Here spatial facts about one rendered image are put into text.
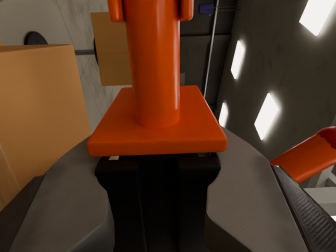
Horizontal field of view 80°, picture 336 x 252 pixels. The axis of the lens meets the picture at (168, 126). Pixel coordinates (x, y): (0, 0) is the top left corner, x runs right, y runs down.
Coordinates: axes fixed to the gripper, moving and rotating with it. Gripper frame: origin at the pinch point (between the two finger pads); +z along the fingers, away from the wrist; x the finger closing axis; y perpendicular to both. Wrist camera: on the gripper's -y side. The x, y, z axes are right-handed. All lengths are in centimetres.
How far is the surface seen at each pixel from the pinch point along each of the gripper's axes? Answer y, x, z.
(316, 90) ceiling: 123, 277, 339
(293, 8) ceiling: -11, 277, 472
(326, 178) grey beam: 182, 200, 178
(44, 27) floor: 0, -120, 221
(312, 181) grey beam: 192, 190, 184
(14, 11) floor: -14, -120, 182
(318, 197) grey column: 124, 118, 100
